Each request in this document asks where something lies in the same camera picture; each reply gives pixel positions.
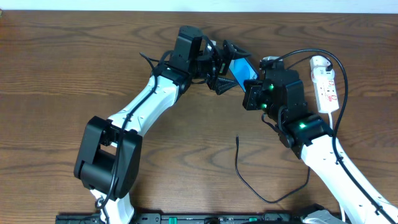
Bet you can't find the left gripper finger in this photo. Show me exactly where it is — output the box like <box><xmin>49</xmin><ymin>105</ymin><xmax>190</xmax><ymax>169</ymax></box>
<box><xmin>214</xmin><ymin>77</ymin><xmax>238</xmax><ymax>95</ymax></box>
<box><xmin>223</xmin><ymin>40</ymin><xmax>251</xmax><ymax>59</ymax></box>

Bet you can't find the black charger cable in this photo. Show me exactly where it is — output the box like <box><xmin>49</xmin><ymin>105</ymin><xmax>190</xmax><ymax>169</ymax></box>
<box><xmin>234</xmin><ymin>54</ymin><xmax>334</xmax><ymax>205</ymax></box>

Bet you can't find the blue Galaxy smartphone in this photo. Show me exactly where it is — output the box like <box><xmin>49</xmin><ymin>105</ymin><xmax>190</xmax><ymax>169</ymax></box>
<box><xmin>229</xmin><ymin>58</ymin><xmax>259</xmax><ymax>92</ymax></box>

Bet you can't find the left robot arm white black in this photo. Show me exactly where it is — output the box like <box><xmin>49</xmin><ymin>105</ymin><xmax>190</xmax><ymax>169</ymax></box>
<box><xmin>73</xmin><ymin>26</ymin><xmax>250</xmax><ymax>223</ymax></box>

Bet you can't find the white power strip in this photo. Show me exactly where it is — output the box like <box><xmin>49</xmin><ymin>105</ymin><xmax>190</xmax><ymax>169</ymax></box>
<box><xmin>311</xmin><ymin>68</ymin><xmax>339</xmax><ymax>114</ymax></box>

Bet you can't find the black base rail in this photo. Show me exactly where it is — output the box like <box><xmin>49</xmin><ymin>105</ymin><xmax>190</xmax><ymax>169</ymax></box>
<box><xmin>55</xmin><ymin>204</ymin><xmax>324</xmax><ymax>224</ymax></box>

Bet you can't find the white charger plug adapter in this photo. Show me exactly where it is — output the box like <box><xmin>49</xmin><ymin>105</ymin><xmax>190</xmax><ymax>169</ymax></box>
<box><xmin>310</xmin><ymin>55</ymin><xmax>333</xmax><ymax>71</ymax></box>

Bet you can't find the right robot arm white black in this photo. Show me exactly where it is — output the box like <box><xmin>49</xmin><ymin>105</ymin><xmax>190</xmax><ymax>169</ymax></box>
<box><xmin>235</xmin><ymin>69</ymin><xmax>397</xmax><ymax>223</ymax></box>

